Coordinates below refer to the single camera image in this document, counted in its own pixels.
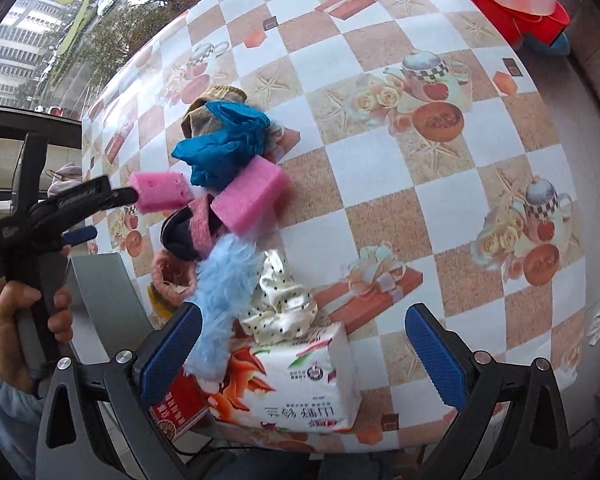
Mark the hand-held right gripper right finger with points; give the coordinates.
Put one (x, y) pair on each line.
(435, 360)

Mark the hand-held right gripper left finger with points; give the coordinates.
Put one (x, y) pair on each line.
(172, 355)

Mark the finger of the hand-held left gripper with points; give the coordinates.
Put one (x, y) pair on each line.
(80, 194)
(82, 235)

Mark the light blue fluffy cloth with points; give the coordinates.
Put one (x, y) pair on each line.
(220, 300)

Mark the small pink sponge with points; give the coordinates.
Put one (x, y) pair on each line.
(160, 192)

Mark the white dotted satin scrunchie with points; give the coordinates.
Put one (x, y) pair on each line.
(280, 300)

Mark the person's left forearm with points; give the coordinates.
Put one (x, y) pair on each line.
(0, 420)

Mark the person's left hand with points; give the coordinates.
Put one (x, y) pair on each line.
(5, 325)

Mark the pale pink cloth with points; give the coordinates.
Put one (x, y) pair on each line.
(65, 176)

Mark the red snack packet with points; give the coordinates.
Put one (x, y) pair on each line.
(180, 402)

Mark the pink fuzzy scrunchie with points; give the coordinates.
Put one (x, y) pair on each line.
(160, 280)

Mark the pink and black fuzzy sock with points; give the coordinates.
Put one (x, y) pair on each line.
(195, 230)

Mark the white tissue pack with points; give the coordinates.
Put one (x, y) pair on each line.
(290, 385)

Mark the blue crumpled cloth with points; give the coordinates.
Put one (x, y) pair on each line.
(225, 145)

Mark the large pink sponge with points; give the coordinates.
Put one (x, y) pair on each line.
(250, 200)

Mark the tan knitted sock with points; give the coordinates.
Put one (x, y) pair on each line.
(220, 94)

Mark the checkered printed tablecloth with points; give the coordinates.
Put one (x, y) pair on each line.
(380, 195)

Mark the blue plastic basin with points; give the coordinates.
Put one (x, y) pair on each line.
(555, 46)

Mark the red plastic basin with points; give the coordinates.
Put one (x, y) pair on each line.
(545, 25)

